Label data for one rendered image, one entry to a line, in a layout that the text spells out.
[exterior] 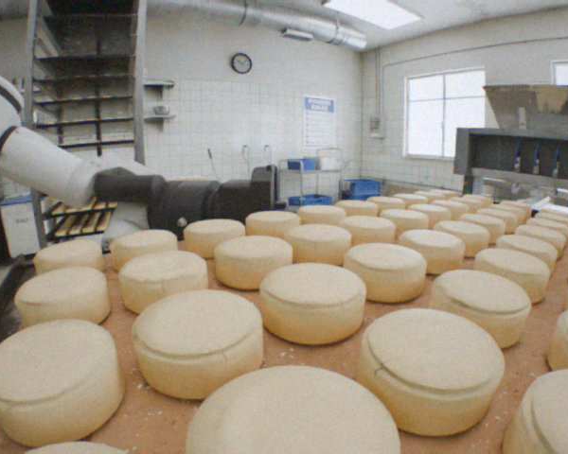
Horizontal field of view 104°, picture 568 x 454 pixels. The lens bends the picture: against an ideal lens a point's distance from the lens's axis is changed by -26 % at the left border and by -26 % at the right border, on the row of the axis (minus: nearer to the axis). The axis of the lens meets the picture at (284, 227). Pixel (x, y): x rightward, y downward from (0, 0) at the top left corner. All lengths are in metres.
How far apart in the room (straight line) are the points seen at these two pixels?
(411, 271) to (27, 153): 0.43
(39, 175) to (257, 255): 0.33
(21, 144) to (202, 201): 0.25
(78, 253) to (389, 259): 0.19
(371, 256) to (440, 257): 0.05
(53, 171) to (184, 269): 0.30
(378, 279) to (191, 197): 0.25
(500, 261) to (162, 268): 0.20
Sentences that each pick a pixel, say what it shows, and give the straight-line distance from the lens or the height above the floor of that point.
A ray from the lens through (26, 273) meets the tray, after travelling 0.27.
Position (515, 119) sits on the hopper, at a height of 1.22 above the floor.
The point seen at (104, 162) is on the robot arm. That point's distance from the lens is 0.44.
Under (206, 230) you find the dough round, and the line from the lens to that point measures 0.23.
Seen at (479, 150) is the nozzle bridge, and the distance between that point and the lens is 1.14.
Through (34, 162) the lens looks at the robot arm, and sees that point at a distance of 0.44.
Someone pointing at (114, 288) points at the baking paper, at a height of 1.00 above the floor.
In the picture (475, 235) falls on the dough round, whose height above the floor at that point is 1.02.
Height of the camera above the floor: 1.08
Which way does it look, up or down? 15 degrees down
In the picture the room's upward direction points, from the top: straight up
